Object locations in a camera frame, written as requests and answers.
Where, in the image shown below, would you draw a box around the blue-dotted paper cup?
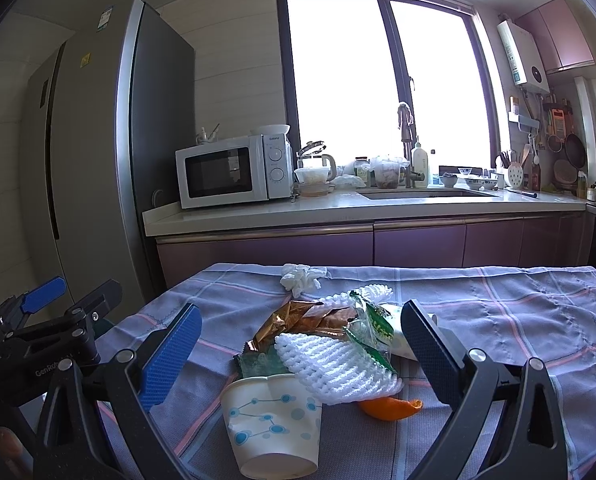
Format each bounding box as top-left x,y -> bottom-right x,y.
382,300 -> 450,361
220,374 -> 322,479

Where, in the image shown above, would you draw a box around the orange peel piece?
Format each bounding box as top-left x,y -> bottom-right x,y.
358,396 -> 424,422

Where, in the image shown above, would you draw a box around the gold foil snack wrapper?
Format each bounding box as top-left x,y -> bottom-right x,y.
243,299 -> 358,353

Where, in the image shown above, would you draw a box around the white foam fruit net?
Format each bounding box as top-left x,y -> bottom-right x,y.
274,333 -> 403,405

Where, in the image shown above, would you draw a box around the green plastic wrapper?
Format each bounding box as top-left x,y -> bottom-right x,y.
345,290 -> 396,374

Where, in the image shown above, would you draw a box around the purple kitchen cabinets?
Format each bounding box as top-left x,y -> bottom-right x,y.
157,212 -> 593,286

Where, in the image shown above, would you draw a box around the kitchen window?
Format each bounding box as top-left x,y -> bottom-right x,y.
276,0 -> 501,169

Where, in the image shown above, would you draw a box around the kitchen faucet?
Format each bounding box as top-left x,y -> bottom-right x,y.
398,101 -> 424,188

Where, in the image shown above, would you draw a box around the plaid grey tablecloth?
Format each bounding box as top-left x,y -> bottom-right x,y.
97,263 -> 596,479

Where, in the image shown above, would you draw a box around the silver refrigerator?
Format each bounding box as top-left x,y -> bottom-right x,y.
19,0 -> 196,321

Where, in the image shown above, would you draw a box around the crumpled white tissue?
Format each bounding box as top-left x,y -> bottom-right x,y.
280,263 -> 328,299

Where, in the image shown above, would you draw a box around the white microwave oven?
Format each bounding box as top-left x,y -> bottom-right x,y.
176,133 -> 294,209

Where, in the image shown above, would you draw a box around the white bowl on microwave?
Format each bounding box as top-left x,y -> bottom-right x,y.
249,124 -> 290,136

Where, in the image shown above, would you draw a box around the glass kettle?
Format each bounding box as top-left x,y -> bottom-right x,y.
294,141 -> 337,184

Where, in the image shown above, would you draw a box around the white countertop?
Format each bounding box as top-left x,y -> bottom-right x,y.
143,188 -> 586,237

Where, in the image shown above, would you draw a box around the hanging frying pan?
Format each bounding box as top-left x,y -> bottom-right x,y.
564,133 -> 586,170

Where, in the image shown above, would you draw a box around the white soap bottle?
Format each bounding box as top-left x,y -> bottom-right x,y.
412,142 -> 429,188

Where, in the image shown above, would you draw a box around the pink upper cabinet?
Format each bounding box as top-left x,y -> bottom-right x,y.
514,0 -> 595,74

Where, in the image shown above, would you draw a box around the white water heater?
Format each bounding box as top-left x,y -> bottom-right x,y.
496,20 -> 550,96

